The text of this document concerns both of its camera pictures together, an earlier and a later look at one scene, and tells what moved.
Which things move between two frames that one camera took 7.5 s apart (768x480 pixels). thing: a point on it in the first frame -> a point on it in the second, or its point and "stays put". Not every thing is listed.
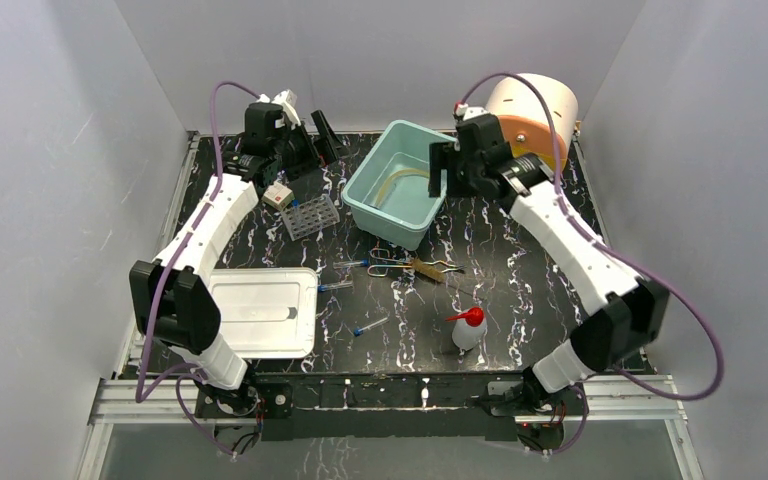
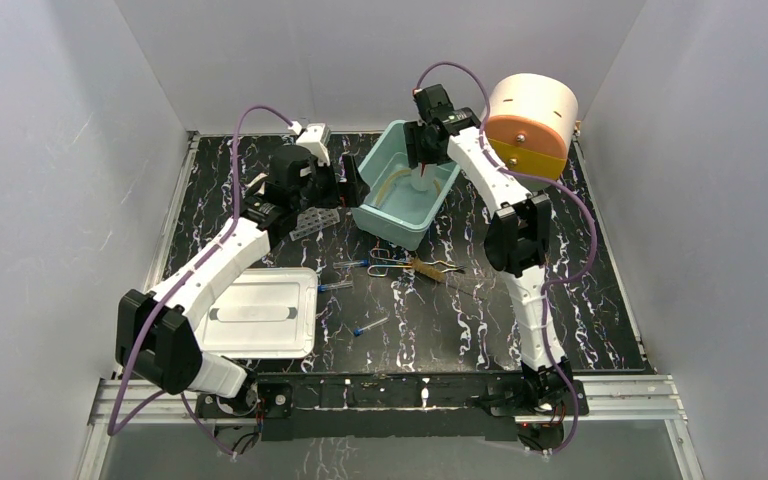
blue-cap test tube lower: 360,331 stays put
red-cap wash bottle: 469,328 -> 423,176
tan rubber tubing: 392,177 stays put
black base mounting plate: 394,406 stays put
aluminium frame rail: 611,399 stays put
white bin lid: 267,312 stays put
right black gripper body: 465,173 -> 418,146
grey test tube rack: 310,218 stays put
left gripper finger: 328,139 -> 350,189
